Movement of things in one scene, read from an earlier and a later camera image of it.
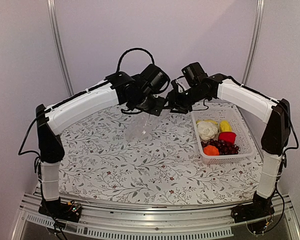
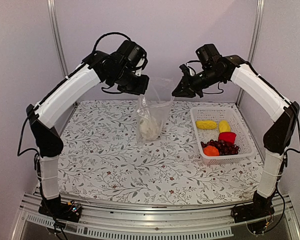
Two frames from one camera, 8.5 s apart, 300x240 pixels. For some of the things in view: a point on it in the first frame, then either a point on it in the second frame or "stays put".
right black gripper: (174, 102) → (186, 85)
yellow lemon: (225, 126) stays put
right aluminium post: (253, 42) stays put
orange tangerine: (210, 150) stays put
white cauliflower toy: (206, 130) → (148, 129)
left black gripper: (157, 110) → (141, 88)
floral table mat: (129, 159) stays put
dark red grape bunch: (224, 147) stays put
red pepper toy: (230, 137) stays put
